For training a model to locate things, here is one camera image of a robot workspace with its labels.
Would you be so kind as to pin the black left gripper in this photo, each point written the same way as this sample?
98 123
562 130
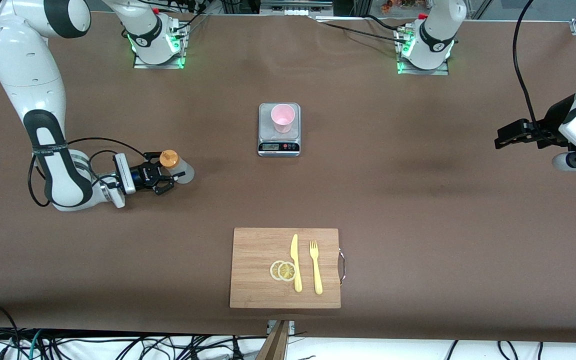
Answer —
551 121

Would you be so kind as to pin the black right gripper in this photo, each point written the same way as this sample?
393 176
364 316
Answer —
143 176

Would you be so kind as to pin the translucent sauce bottle orange cap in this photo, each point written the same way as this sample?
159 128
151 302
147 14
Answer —
186 165

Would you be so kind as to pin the pink plastic cup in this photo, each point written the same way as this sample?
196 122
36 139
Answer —
283 117

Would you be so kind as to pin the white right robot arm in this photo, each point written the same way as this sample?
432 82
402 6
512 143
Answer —
28 65

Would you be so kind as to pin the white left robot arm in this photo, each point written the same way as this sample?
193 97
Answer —
435 35

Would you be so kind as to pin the steel digital kitchen scale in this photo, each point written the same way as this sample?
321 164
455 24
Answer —
279 146

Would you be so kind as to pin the bamboo cutting board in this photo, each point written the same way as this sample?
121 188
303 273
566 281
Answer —
253 260

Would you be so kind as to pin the lemon slice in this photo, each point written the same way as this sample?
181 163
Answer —
273 270
286 271

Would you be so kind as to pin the yellow plastic knife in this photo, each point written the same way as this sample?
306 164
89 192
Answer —
295 260

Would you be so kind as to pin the table cover sheet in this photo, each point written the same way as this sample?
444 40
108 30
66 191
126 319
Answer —
418 275

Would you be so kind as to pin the yellow plastic fork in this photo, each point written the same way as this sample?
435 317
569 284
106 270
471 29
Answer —
317 275

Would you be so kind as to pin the grey power strip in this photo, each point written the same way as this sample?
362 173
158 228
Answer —
295 10

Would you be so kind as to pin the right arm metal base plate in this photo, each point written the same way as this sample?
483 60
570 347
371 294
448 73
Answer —
158 65

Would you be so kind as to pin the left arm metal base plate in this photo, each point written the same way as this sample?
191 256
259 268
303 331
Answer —
420 72

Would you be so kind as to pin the metal post bracket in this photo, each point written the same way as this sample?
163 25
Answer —
292 326

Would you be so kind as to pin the wooden camera post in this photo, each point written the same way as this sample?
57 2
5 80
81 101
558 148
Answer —
275 345

